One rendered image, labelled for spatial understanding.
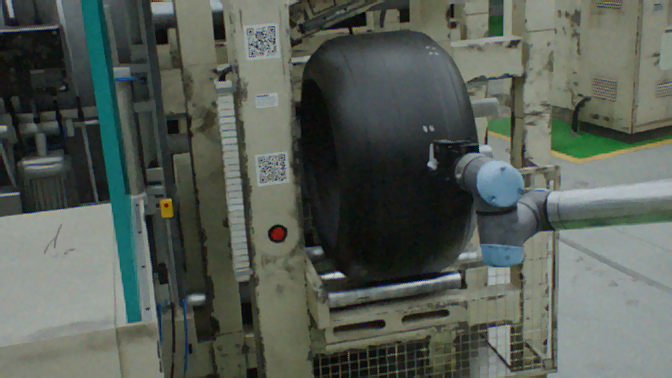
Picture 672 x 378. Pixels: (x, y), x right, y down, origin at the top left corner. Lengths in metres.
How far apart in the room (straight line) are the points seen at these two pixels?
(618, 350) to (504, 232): 2.27
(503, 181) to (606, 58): 5.23
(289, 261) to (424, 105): 0.51
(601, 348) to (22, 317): 2.86
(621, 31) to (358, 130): 4.87
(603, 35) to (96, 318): 5.77
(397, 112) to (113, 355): 0.89
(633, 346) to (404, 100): 2.19
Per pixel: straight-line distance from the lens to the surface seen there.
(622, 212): 1.63
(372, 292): 2.11
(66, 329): 1.26
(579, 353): 3.78
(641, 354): 3.82
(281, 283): 2.13
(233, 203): 2.05
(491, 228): 1.60
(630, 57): 6.59
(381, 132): 1.87
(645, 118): 6.74
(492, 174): 1.55
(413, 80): 1.94
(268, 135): 2.01
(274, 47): 1.97
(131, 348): 1.25
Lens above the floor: 1.80
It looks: 18 degrees down
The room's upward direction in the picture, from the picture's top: 3 degrees counter-clockwise
